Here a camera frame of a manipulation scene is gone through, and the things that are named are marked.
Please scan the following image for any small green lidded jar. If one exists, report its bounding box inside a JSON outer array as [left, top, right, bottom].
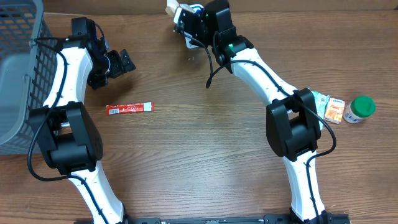
[[343, 96, 376, 123]]

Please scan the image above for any beige dog bone treat bag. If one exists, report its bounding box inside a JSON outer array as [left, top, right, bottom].
[[165, 0, 194, 17]]

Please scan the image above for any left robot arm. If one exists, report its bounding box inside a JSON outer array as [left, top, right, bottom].
[[27, 17, 136, 223]]

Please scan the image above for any white barcode scanner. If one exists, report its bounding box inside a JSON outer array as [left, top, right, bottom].
[[173, 4, 204, 49]]

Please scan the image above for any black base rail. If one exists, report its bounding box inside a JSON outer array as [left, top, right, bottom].
[[74, 213, 351, 224]]

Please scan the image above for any grey plastic mesh basket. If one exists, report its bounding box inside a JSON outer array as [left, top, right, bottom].
[[1, 0, 57, 155]]

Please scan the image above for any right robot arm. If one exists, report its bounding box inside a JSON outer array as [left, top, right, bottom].
[[165, 0, 331, 223]]

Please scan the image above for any teal orange tissue pack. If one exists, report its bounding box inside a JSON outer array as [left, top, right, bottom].
[[312, 91, 330, 119]]

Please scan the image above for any red snack stick packet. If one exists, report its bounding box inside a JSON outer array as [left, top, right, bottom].
[[106, 102, 155, 115]]

